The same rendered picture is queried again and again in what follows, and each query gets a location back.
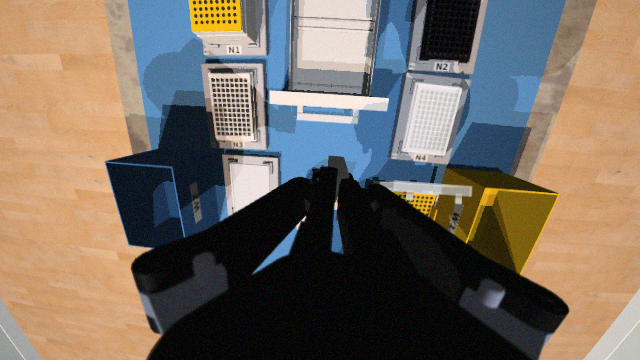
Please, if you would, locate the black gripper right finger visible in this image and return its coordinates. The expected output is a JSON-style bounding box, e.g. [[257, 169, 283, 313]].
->
[[334, 156, 570, 360]]

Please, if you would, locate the yellow bin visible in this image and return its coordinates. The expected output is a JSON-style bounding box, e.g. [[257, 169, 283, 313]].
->
[[435, 168, 560, 275]]

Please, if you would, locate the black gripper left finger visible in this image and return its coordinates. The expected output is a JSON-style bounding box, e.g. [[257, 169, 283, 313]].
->
[[131, 155, 339, 349]]

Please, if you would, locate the yellow plate with grid of black holes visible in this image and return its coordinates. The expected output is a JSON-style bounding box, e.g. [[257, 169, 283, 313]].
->
[[189, 0, 256, 44]]

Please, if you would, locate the blue bench mat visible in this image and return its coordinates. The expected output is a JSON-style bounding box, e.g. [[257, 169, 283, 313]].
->
[[128, 0, 566, 222]]

